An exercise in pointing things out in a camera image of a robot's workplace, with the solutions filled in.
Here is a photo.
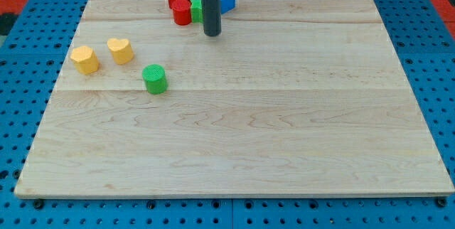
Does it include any green star block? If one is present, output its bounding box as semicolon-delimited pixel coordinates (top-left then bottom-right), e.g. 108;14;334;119
191;0;203;23

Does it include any green cylinder block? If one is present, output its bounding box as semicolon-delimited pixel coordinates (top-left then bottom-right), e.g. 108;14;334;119
142;64;168;95

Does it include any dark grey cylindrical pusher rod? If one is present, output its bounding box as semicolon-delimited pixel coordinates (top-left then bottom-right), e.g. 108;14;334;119
201;0;221;37

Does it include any red cylinder block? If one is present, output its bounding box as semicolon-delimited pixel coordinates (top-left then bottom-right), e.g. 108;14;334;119
171;0;192;26

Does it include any yellow heart block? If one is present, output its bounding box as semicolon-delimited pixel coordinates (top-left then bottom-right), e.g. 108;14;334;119
107;38;134;65

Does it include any yellow hexagon block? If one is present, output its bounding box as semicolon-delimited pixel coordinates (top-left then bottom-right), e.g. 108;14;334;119
70;46;100;75

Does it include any light wooden board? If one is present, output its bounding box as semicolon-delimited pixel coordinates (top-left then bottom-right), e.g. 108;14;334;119
14;0;454;199

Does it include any blue triangle block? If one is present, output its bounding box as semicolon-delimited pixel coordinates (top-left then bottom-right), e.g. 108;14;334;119
220;0;236;14

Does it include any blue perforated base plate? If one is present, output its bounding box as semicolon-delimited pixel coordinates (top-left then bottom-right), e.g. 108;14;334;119
1;0;454;228

